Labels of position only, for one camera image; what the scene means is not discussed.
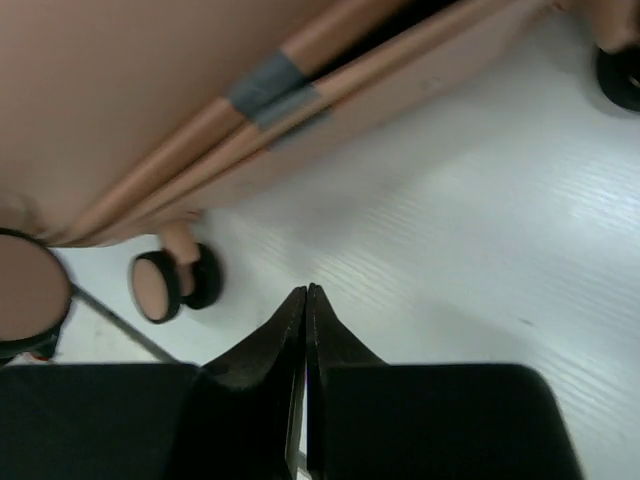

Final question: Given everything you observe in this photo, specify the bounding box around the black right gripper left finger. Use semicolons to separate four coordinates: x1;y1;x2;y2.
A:
204;286;306;479

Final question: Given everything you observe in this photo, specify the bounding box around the pink hard-shell suitcase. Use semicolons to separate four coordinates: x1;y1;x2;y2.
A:
1;1;639;363

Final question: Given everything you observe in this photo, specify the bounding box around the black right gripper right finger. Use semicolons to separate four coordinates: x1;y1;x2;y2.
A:
305;284;393;479

